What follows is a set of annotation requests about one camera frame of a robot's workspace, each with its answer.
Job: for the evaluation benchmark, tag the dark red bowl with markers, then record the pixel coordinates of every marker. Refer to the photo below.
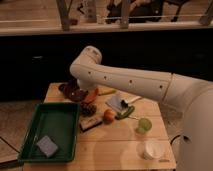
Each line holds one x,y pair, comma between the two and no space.
73,92

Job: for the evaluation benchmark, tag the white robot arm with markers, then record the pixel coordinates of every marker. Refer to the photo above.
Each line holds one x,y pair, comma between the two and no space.
191,96

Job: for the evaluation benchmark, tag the green plastic tray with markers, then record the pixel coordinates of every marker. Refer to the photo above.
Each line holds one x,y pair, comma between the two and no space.
57,121

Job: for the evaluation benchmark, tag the grey sponge in tray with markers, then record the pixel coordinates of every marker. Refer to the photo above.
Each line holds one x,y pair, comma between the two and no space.
47,146

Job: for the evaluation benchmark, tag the yellow banana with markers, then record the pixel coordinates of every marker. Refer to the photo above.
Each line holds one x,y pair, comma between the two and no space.
106,92

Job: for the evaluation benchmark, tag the white spoon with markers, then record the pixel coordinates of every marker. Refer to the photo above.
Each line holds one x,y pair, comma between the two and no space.
131,100

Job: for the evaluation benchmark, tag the orange fruit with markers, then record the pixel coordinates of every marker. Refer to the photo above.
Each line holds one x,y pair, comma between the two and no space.
108,116

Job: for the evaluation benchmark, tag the dark grape bunch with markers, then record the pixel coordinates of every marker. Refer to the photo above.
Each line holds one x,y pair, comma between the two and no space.
88,109

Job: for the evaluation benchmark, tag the green cucumber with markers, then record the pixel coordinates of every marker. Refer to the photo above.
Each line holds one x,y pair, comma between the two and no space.
125,114

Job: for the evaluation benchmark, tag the dark small cup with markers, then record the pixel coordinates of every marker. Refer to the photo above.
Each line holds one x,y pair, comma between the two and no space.
62,87

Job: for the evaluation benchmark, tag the wooden table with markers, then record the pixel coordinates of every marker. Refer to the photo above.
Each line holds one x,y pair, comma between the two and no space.
117,146

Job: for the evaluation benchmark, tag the white paper cup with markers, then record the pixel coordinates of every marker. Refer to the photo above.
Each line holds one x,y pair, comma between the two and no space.
153,149

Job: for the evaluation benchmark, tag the person in background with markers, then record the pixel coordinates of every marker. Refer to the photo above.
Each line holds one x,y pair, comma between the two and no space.
141,11

